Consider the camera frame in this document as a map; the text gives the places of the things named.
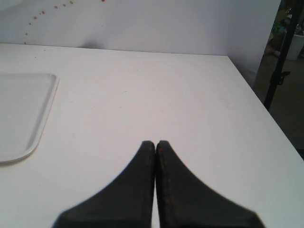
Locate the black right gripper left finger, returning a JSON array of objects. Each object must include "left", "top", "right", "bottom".
[{"left": 53, "top": 141, "right": 155, "bottom": 228}]

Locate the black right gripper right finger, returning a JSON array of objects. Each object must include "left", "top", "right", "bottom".
[{"left": 155, "top": 141, "right": 264, "bottom": 228}]

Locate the white rectangular tray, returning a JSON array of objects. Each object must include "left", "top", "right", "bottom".
[{"left": 0, "top": 73, "right": 59, "bottom": 164}]

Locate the black tripod pole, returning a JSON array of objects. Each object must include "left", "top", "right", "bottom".
[{"left": 263, "top": 0, "right": 304, "bottom": 110}]

